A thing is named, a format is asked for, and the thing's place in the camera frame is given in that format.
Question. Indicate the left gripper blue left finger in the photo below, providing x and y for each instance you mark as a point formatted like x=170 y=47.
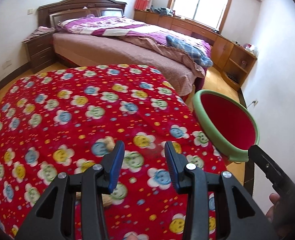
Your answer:
x=113 y=164

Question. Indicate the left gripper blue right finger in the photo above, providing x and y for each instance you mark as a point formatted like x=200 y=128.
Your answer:
x=176 y=166

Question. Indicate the person's right hand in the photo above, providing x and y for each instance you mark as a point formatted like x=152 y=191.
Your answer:
x=274 y=198

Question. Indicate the peanut in shell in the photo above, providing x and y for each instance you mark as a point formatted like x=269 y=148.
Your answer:
x=109 y=143

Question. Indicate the red smiley flower blanket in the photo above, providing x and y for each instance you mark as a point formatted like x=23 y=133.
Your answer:
x=56 y=121

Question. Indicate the green red round bin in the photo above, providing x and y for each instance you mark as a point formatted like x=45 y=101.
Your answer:
x=227 y=124

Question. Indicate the blue plaid cloth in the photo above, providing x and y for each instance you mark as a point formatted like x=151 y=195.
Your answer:
x=198 y=56

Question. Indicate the pink bedspread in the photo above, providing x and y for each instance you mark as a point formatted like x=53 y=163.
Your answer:
x=86 y=50

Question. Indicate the wooden window cabinet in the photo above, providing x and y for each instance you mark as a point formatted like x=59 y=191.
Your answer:
x=232 y=60

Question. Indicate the dark wooden nightstand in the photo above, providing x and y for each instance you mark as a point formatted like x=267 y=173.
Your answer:
x=40 y=52

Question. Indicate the dark wooden bed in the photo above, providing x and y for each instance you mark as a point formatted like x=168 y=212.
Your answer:
x=49 y=16

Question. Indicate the purple patterned quilt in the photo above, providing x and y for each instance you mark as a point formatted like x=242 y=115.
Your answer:
x=112 y=26

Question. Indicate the pink cloth on nightstand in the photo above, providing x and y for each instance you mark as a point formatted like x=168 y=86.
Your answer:
x=41 y=30

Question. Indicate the dark clothes pile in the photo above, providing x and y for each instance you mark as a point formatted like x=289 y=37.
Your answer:
x=162 y=11

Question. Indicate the window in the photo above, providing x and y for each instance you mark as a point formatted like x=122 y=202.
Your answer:
x=209 y=13

